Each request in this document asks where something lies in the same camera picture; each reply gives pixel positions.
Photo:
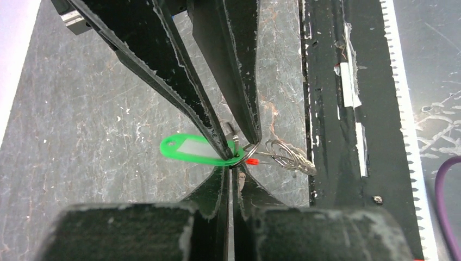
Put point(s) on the metal key holder red handle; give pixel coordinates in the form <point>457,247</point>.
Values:
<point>285,155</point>

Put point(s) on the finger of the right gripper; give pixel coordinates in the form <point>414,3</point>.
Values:
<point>226,33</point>

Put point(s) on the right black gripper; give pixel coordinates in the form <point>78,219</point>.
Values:
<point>146,40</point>

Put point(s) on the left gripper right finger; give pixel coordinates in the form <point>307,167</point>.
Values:
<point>267,229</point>

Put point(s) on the key with green tag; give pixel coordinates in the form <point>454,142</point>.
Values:
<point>197,149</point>

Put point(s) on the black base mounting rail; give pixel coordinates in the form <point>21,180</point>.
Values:
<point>359,120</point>

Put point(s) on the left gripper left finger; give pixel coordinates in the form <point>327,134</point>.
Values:
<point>195,228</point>

